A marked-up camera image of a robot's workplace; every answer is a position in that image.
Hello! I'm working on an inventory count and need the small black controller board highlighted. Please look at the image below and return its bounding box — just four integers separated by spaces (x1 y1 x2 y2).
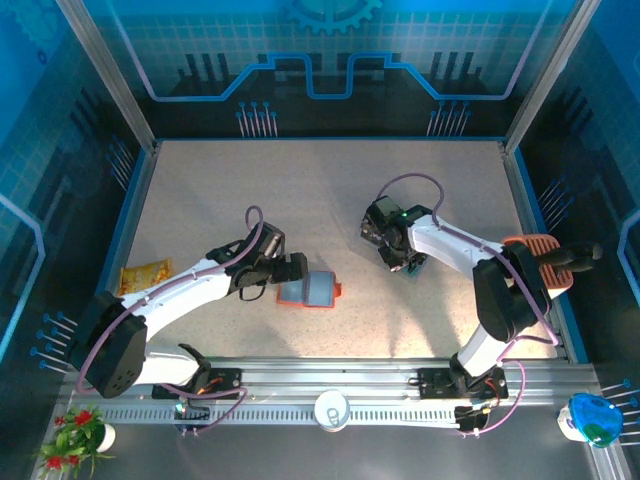
453 404 489 435
172 403 211 435

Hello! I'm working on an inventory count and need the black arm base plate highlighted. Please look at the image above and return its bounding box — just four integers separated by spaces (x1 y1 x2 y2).
417 367 509 401
152 367 244 401

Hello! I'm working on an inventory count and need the white lidded cup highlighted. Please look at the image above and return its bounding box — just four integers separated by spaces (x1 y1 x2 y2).
313 389 352 434

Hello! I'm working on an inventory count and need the aluminium frame post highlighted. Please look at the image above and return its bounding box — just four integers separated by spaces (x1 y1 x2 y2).
53 0 160 154
502 0 604 154

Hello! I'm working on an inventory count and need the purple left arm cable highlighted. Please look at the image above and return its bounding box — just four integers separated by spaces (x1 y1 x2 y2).
74 204 266 436

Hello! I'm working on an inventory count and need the orange white utensil holder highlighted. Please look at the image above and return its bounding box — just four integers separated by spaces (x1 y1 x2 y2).
502 233 575 304

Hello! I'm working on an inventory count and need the aluminium mounting rail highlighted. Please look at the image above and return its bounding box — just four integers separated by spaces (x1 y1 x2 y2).
59 355 601 426

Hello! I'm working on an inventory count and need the potted plant with red flowers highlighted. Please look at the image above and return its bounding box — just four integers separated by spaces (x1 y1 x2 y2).
32 404 117 476

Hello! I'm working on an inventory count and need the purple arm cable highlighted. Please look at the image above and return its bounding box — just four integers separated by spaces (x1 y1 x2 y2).
74 204 266 436
375 172 560 439

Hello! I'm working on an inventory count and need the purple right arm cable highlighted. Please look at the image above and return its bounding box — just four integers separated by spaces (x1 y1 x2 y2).
375 172 560 439

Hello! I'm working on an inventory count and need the black utensil handle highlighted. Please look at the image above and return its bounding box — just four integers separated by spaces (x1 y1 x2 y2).
535 241 604 275

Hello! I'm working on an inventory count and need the yellow snack bag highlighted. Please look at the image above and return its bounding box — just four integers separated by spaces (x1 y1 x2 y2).
117 257 177 297

